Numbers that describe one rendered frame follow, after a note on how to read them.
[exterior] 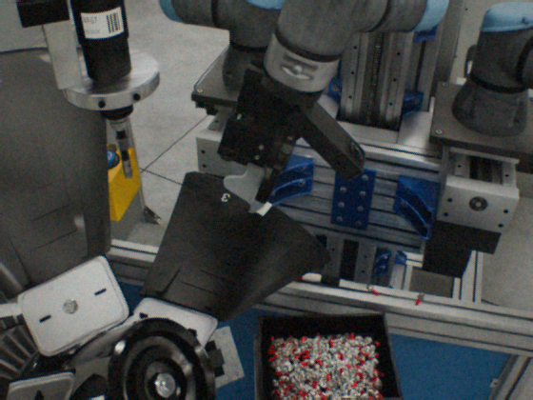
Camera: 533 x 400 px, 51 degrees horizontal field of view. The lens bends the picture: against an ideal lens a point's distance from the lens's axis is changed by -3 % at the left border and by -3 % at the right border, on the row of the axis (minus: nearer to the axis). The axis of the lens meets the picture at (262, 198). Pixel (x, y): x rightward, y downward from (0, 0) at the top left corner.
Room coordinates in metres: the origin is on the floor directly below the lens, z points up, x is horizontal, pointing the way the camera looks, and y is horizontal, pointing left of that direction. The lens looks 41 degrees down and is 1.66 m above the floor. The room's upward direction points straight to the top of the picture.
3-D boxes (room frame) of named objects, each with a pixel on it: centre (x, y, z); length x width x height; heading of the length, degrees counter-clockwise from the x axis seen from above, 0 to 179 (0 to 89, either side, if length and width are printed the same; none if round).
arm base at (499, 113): (0.97, -0.46, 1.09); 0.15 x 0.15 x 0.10
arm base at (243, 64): (1.12, 0.01, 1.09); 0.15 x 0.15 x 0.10
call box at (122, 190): (0.78, 0.31, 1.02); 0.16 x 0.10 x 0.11; 77
